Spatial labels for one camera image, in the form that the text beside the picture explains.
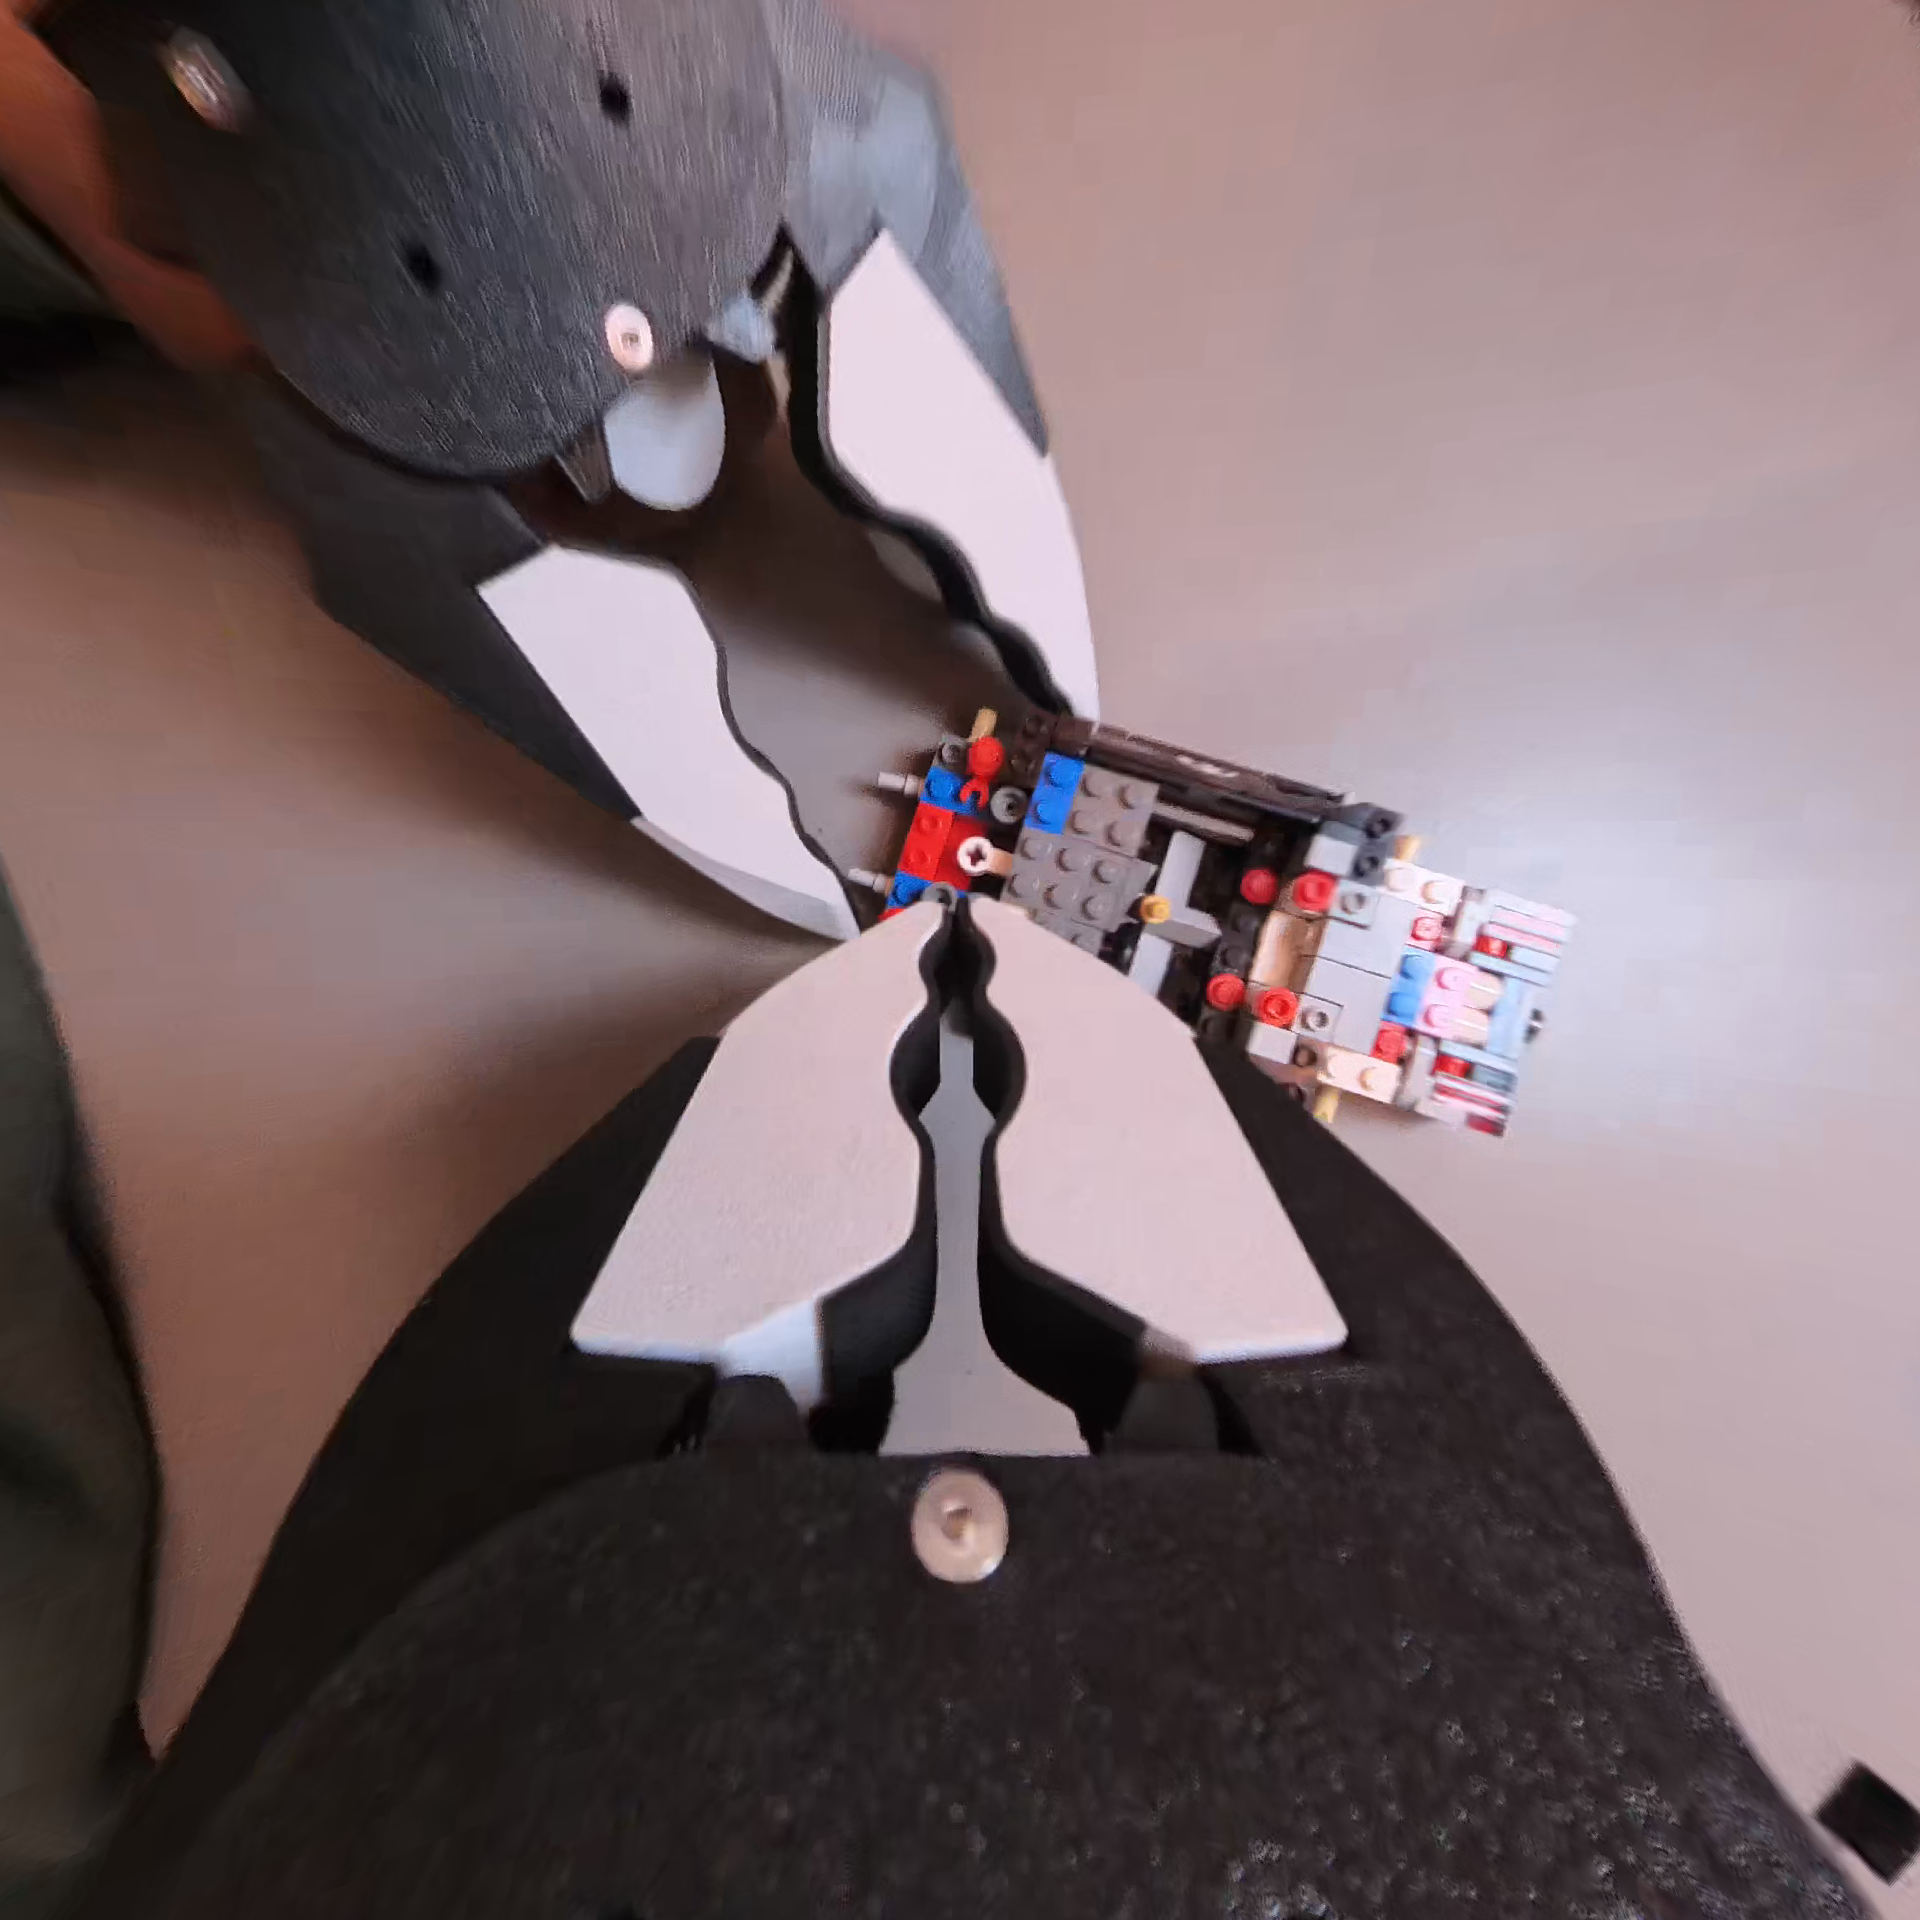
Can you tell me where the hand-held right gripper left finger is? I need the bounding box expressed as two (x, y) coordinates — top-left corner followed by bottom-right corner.
(569, 900), (963, 1453)

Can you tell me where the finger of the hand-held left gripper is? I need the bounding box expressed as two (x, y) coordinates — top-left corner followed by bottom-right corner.
(786, 229), (1105, 723)
(480, 544), (865, 944)

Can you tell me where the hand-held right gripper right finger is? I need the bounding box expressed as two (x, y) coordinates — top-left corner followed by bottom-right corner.
(954, 894), (1351, 1453)

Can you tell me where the lego car model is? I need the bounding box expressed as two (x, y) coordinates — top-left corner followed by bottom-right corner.
(848, 709), (1578, 1139)

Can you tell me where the black stickered lego panel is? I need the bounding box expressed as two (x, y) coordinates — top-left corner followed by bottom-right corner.
(1814, 1761), (1920, 1882)

